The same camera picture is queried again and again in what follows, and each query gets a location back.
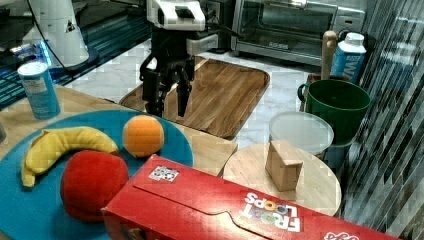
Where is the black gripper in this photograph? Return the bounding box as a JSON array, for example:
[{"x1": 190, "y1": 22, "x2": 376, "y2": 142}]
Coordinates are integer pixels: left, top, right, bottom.
[{"x1": 140, "y1": 27, "x2": 194, "y2": 117}]

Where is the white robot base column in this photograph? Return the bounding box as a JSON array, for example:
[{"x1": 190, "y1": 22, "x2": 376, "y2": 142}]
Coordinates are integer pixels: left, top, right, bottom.
[{"x1": 25, "y1": 0, "x2": 98, "y2": 72}]

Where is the dark wooden tray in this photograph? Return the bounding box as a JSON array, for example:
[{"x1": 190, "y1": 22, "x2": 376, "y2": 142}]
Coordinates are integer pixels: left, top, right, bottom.
[{"x1": 119, "y1": 55, "x2": 271, "y2": 140}]

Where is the orange plush ball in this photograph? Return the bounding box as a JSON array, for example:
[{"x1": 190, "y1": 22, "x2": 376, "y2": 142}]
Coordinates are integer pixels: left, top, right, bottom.
[{"x1": 122, "y1": 115, "x2": 164, "y2": 158}]

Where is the light wooden cutting board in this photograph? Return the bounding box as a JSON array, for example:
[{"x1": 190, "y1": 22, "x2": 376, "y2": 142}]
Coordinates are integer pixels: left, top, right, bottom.
[{"x1": 0, "y1": 85, "x2": 238, "y2": 176}]

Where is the red Froot Loops box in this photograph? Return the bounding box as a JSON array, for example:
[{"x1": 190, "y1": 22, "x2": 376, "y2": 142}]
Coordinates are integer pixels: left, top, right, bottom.
[{"x1": 103, "y1": 156, "x2": 399, "y2": 240}]

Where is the red plush apple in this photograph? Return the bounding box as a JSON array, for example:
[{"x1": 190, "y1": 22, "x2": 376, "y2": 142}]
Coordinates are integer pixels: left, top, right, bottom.
[{"x1": 60, "y1": 150, "x2": 129, "y2": 223}]

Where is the blue cylindrical can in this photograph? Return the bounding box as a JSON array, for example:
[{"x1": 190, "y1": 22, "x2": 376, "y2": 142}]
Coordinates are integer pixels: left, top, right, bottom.
[{"x1": 17, "y1": 61, "x2": 60, "y2": 120}]

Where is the yellow plush banana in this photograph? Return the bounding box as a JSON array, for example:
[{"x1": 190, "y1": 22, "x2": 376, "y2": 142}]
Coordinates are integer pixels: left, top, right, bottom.
[{"x1": 21, "y1": 126, "x2": 119, "y2": 188}]

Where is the silver toaster oven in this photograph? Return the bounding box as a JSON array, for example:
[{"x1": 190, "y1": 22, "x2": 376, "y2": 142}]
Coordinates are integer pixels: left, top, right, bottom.
[{"x1": 231, "y1": 0, "x2": 367, "y2": 66}]

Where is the small wooden block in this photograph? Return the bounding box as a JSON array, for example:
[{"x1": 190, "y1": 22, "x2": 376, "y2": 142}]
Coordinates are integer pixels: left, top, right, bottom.
[{"x1": 265, "y1": 140, "x2": 303, "y2": 192}]

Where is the clear plastic lidded container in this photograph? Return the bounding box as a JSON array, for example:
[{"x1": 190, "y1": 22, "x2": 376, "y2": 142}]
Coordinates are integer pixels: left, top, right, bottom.
[{"x1": 269, "y1": 112, "x2": 334, "y2": 155}]

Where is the green bucket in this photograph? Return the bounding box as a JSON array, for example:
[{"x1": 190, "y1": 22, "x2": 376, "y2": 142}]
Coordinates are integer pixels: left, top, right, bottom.
[{"x1": 297, "y1": 79, "x2": 371, "y2": 145}]

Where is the round wooden board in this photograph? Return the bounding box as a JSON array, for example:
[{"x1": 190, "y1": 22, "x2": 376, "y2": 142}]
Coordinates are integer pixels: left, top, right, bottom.
[{"x1": 223, "y1": 143, "x2": 342, "y2": 216}]

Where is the blue white carton bottle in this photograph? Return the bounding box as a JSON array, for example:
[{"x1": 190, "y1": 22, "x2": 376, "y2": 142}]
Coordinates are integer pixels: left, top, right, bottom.
[{"x1": 331, "y1": 32, "x2": 367, "y2": 83}]

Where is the blue round plate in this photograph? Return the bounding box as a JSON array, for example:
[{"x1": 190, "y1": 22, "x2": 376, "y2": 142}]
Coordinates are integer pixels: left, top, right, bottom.
[{"x1": 0, "y1": 110, "x2": 193, "y2": 240}]

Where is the black cable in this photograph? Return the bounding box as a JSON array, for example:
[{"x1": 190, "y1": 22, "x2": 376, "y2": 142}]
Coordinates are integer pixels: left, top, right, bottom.
[{"x1": 25, "y1": 0, "x2": 73, "y2": 73}]

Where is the wooden rolling pin handle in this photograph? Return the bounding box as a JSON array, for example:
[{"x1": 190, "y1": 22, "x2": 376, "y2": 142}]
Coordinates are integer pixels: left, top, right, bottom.
[{"x1": 321, "y1": 30, "x2": 337, "y2": 79}]

